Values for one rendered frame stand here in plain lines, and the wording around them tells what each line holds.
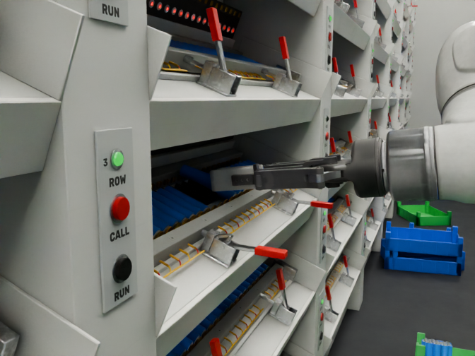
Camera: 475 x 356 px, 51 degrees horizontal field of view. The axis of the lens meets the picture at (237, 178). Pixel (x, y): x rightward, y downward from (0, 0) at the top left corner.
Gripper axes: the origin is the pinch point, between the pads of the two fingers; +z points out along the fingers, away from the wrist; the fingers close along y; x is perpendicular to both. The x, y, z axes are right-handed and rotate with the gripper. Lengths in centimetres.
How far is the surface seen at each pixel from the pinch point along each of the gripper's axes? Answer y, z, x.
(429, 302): 115, -20, -64
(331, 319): 55, 2, -45
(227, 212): -5.9, -0.5, -3.7
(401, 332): 88, -12, -63
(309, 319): 28.9, 0.1, -33.6
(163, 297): -31.7, -5.6, -5.1
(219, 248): -14.7, -2.9, -6.1
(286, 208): 11.9, -3.0, -7.1
